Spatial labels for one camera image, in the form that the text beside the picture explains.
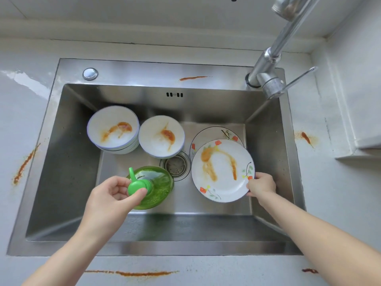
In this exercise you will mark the person's left hand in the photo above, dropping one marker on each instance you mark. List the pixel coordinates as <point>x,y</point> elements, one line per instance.
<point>104,208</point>

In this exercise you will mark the person's right hand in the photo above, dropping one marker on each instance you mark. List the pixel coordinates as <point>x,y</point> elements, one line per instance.
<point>263,187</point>

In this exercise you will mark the person's right thumb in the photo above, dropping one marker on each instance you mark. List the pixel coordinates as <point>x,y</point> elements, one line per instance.
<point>262,176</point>

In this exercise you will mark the person's left thumb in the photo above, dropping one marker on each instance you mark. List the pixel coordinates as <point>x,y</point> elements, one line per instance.
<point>135,198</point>

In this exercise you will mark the green dish soap pump bottle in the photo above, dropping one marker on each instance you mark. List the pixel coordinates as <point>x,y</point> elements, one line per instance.
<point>159,181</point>

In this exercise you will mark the white floral plate with sauce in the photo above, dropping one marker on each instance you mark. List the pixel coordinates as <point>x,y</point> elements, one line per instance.
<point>221,175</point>

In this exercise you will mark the person's left forearm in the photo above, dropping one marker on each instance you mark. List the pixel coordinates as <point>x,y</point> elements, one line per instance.
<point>62,259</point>

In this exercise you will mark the person's right forearm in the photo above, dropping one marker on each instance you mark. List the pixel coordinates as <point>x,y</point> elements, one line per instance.
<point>315,241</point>

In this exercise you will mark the white bowl with blue rim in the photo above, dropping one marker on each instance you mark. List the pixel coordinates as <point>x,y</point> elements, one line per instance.
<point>160,136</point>
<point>128,149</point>
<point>113,128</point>

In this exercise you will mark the metal sink drain strainer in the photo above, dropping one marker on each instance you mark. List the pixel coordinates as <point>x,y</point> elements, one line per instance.
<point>177,166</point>

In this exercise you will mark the stainless steel kitchen sink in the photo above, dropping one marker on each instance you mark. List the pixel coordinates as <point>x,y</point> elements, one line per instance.
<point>71,175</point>

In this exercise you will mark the chrome kitchen faucet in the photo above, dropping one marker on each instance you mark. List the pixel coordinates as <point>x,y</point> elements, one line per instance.
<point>269,56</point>

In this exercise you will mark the round chrome sink hole cap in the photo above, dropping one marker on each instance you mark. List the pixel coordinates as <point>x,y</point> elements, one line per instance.
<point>90,73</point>

